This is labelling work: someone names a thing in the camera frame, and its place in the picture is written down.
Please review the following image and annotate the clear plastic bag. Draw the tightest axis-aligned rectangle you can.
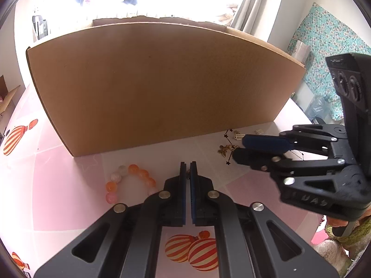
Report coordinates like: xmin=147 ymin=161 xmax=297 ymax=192
xmin=304 ymin=95 xmax=334 ymax=119

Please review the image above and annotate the beige fluffy cloth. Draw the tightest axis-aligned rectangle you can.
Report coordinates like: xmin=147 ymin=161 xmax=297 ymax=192
xmin=314 ymin=240 xmax=350 ymax=276

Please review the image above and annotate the grey curtain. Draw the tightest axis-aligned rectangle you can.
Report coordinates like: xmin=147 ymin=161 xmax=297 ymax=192
xmin=232 ymin=0 xmax=287 ymax=32

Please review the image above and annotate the large brown cardboard box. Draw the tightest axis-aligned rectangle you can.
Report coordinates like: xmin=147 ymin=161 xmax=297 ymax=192
xmin=26 ymin=16 xmax=307 ymax=157

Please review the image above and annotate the teal floral cloth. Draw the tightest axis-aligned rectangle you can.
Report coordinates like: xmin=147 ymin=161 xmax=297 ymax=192
xmin=287 ymin=2 xmax=371 ymax=120

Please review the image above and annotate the orange pink bead bracelet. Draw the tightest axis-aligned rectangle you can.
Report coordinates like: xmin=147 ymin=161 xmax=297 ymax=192
xmin=105 ymin=164 xmax=158 ymax=204

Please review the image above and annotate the small open cardboard box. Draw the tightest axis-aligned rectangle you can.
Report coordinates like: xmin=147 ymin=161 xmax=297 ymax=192
xmin=0 ymin=75 xmax=21 ymax=122

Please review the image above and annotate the black star chain necklace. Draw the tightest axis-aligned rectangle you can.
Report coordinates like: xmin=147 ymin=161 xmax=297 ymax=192
xmin=224 ymin=128 xmax=305 ymax=167

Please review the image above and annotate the black wire rack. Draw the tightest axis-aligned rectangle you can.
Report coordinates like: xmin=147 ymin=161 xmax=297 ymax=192
xmin=32 ymin=14 xmax=48 ymax=39

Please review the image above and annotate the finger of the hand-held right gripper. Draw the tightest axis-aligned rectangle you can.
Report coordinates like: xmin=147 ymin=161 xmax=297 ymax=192
xmin=242 ymin=124 xmax=347 ymax=158
xmin=232 ymin=148 xmax=352 ymax=178

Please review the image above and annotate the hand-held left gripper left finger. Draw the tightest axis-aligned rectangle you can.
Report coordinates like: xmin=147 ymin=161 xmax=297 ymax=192
xmin=34 ymin=161 xmax=187 ymax=278

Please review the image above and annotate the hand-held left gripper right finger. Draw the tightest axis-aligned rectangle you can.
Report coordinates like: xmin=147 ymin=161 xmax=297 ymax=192
xmin=190 ymin=161 xmax=340 ymax=278

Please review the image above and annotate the person's right hand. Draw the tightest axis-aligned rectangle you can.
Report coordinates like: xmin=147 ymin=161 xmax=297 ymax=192
xmin=324 ymin=215 xmax=350 ymax=229

